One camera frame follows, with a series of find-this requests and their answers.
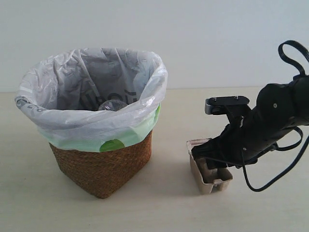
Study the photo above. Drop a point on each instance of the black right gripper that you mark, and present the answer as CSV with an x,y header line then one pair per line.
x,y
239,143

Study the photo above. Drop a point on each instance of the grey paper pulp tray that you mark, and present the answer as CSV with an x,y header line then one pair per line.
x,y
207,180

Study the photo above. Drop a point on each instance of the clear bottle green label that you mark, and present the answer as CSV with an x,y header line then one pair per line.
x,y
112,105

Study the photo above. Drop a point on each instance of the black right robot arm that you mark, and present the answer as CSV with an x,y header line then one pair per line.
x,y
288,103

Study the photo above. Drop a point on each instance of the white green plastic bin liner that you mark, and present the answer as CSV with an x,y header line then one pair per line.
x,y
62,93

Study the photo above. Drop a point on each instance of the woven brown wicker basket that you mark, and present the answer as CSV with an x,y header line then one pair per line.
x,y
102,173

